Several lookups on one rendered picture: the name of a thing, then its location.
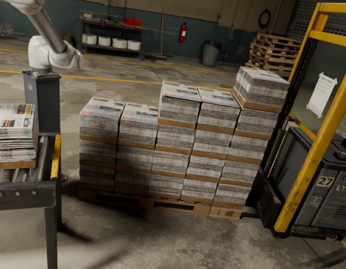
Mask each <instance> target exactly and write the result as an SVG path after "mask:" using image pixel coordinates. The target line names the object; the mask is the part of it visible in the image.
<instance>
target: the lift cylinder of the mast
mask: <svg viewBox="0 0 346 269"><path fill-rule="evenodd" d="M294 120H295V119H294V118H293V117H292V116H286V119H285V121H284V124H283V126H282V129H279V132H278V135H277V138H276V140H275V143H274V145H273V148H272V151H271V153H270V156H269V158H268V161H267V163H266V166H265V168H264V173H265V175H266V176H267V177H268V174H269V172H270V169H271V167H272V165H273V162H274V159H275V157H276V154H277V152H278V150H279V147H280V145H281V142H282V140H283V138H284V135H285V134H286V130H285V129H286V126H287V124H288V121H291V122H294ZM288 169H289V168H286V169H285V170H284V171H283V172H282V173H281V175H280V176H279V177H278V178H277V179H276V180H275V181H274V183H273V184H272V186H273V185H274V184H275V183H276V182H277V181H278V179H279V178H280V177H281V176H282V174H283V173H284V172H285V171H286V170H288Z"/></svg>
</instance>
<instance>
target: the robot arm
mask: <svg viewBox="0 0 346 269"><path fill-rule="evenodd" d="M0 1H4V2H9V3H10V4H11V5H13V6H14V7H16V8H17V9H18V10H19V11H21V12H22V13H24V14H26V15H27V17H28V18H29V19H30V21H31V22H32V24H33V25H34V26H35V28H36V29H37V31H38V32H39V33H40V35H41V36H33V37H32V38H31V39H30V42H29V45H28V58H29V68H28V69H24V70H23V73H24V74H30V75H32V76H34V77H35V78H40V77H48V76H58V73H55V72H54V71H53V69H52V67H57V68H60V69H65V70H77V69H80V68H81V67H82V66H83V63H84V57H83V55H82V53H81V52H80V51H79V50H77V49H75V48H74V47H73V46H71V45H70V44H69V43H68V42H66V41H63V39H62V38H61V36H60V35H59V33H58V31H57V30H56V28H55V26H54V25H53V23H52V21H51V20H50V18H49V16H48V15H47V13H46V11H45V10H44V9H43V7H42V6H43V5H44V3H45V0H0Z"/></svg>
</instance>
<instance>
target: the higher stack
mask: <svg viewBox="0 0 346 269"><path fill-rule="evenodd" d="M289 87H290V83H289V82H287V81H286V80H284V79H283V78H281V77H279V76H278V75H277V74H275V73H273V72H269V71H266V70H260V69H254V68H248V67H240V68H239V71H238V74H237V76H236V80H235V84H234V89H235V90H236V91H237V93H238V94H239V95H240V96H241V98H242V99H243V100H244V101H245V102H252V103H256V104H262V105H268V106H275V107H282V106H284V103H285V97H286V95H287V92H288V89H289ZM231 95H232V97H233V98H234V99H235V101H236V102H237V103H238V104H239V106H240V108H241V109H240V112H239V115H238V119H237V121H236V124H235V126H234V128H235V130H238V131H245V132H252V133H258V134H263V135H269V136H270V135H271V134H272V133H273V131H274V128H275V125H276V122H277V119H278V116H279V114H278V113H276V112H270V111H265V110H259V109H252V108H246V107H243V106H242V105H241V103H240V102H239V101H238V99H237V98H236V97H235V95H234V94H233V93H232V94H231ZM267 144H268V140H264V139H257V138H250V137H243V136H236V135H234V134H233V135H232V139H231V142H230V144H229V147H230V149H229V152H228V154H227V155H228V156H234V157H241V158H246V159H253V160H260V161H261V160H262V159H263V155H264V152H265V150H266V146H267ZM258 168H259V165H257V164H250V163H242V162H235V161H228V160H225V163H224V167H223V170H222V173H221V175H220V179H225V180H232V181H240V182H245V183H253V182H254V179H255V177H256V174H257V172H258ZM250 191H251V187H246V186H238V185H230V184H222V183H217V185H216V192H215V195H214V201H223V202H232V203H240V204H245V203H246V200H247V197H248V194H249V193H250ZM242 210H243V208H240V207H232V206H226V205H218V204H211V208H210V211H209V216H211V217H219V218H228V219H237V220H239V219H240V216H241V213H242Z"/></svg>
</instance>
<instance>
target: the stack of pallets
mask: <svg viewBox="0 0 346 269"><path fill-rule="evenodd" d="M263 36H264V37H263ZM262 37H263V38H262ZM253 39H254V40H253V42H252V43H250V52H249V61H248V62H246V64H245V67H248V68H254V69H260V70H264V69H265V68H264V66H265V58H268V57H271V58H279V59H288V60H290V58H293V60H296V58H297V56H298V53H299V51H300V48H301V46H299V44H300V43H303V42H302V41H298V40H295V39H291V38H285V37H279V36H273V35H267V34H261V33H257V37H256V38H253ZM259 41H260V43H259ZM256 46H257V48H256ZM294 48H297V49H296V51H294ZM255 51H256V52H257V53H255ZM290 52H293V55H292V56H291V55H290ZM255 62H256V63H255ZM270 65H275V66H280V65H277V64H270Z"/></svg>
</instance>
